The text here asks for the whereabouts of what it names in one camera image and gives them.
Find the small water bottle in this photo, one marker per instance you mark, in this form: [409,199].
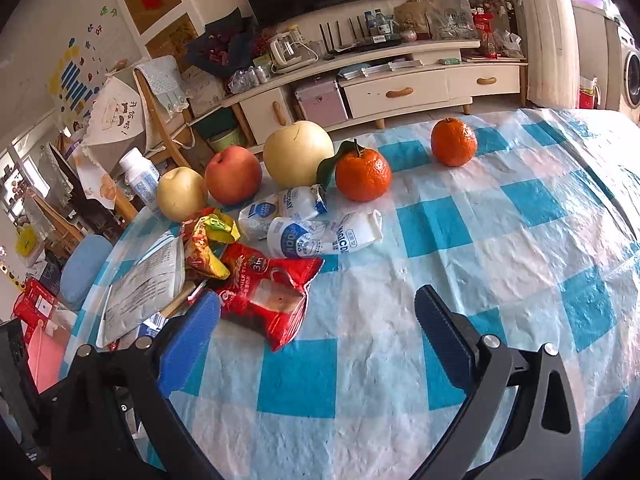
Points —
[381,22]
[370,22]

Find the white orange printed cloth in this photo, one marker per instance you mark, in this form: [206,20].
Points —
[95,180]

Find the red box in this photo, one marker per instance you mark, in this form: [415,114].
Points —
[37,305]

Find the blue cushioned stool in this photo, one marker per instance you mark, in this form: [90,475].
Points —
[82,270]

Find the pink plastic object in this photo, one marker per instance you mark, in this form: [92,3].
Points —
[44,360]

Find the white printed box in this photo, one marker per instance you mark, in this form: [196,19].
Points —
[201,92]

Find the black router with antennas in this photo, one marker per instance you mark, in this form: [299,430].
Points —
[350,37]

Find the stack of papers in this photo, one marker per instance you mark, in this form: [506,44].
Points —
[385,68]

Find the patterned framed wall picture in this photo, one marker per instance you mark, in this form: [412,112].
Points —
[172,40]

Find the red snack bag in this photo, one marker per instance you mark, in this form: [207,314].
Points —
[484,32]

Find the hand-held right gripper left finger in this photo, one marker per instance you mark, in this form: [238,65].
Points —
[189,342]

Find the white milk pouch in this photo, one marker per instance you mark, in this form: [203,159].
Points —
[280,207]
[320,237]

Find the blue yellow wall stickers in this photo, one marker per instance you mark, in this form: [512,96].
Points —
[75,75]

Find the small yellow pear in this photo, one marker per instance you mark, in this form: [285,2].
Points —
[182,195]

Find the green waste bin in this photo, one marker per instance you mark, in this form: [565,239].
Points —
[222,134]

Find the green yellow snack wrapper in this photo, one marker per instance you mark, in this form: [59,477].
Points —
[207,245]

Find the glass kettle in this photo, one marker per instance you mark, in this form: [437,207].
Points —
[285,51]

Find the brown paper bag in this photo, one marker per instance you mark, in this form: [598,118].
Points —
[412,16]

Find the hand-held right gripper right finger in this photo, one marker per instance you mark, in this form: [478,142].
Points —
[445,342]

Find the red apple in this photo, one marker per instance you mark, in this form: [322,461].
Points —
[233,175]

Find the white plastic bottle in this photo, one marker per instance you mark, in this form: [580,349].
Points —
[140,175]

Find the blue white checkered tablecloth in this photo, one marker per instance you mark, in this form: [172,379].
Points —
[500,220]

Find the dark wrapped flower bouquet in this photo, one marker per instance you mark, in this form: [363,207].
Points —
[220,45]

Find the yellow bag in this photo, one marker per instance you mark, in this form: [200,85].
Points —
[25,242]

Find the large yellow pear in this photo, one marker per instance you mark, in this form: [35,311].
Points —
[298,150]

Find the large red drink-mix packet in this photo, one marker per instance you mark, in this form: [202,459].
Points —
[267,297]

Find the white cartoon printed cloth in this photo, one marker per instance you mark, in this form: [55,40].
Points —
[117,115]

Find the tangerine with green leaf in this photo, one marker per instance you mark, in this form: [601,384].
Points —
[362,174]

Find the pale lace chair cover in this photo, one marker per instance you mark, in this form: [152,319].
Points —
[162,82]

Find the washing machine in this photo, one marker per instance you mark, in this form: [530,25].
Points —
[627,75]

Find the clear printed plastic bag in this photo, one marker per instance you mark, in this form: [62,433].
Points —
[450,15]

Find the leafless tangerine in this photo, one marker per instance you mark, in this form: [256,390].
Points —
[453,141]

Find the red gift bag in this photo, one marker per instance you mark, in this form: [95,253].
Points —
[589,92]

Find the cream television cabinet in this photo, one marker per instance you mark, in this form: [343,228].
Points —
[425,92]

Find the wooden chair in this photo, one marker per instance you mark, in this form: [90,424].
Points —
[160,130]

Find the pink storage case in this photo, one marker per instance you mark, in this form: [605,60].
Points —
[322,99]

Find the white blue printed bag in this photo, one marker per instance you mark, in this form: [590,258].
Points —
[142,290]

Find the tan square packet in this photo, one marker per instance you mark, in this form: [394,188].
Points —
[181,298]

